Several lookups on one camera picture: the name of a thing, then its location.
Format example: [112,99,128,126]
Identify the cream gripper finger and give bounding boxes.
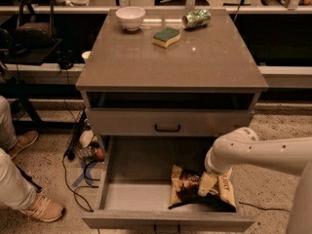
[198,172,218,197]

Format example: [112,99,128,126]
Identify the brown chip bag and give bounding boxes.
[169,165,236,213]

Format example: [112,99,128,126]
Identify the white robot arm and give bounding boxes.
[204,127,312,234]

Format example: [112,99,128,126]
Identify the open grey middle drawer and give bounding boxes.
[82,136,254,234]

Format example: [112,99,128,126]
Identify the grey drawer cabinet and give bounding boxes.
[76,9,268,149]

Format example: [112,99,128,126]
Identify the closed grey top drawer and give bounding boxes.
[86,108,254,137]

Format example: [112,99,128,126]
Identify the black bag on shelf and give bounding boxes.
[15,0,56,49]

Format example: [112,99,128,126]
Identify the clutter items beside cabinet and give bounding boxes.
[77,130,104,160]

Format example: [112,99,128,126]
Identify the green yellow sponge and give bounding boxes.
[152,27,180,49]

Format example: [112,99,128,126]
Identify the crushed green can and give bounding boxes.
[182,9,212,29]

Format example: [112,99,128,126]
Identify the white bowl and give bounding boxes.
[115,6,145,31]

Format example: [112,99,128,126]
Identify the tan shoe near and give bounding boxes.
[20,193,65,222]

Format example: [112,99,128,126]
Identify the tan shoe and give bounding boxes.
[0,131,39,159]
[20,193,65,222]

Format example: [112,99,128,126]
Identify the white paper cup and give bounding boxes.
[82,51,91,61]

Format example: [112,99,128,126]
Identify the black headphones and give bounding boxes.
[57,50,74,70]

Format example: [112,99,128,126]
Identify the tan shoe far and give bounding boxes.
[0,131,39,159]

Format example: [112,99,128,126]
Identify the person leg light trousers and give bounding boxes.
[0,148,36,210]

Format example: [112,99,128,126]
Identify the person far leg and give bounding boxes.
[0,96,18,151]

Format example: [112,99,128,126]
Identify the black floor cable right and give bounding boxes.
[239,201,291,213]

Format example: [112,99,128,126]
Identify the black floor cable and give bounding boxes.
[61,149,101,213]
[239,201,291,213]

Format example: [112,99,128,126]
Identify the black floor cable left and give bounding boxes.
[61,149,101,213]

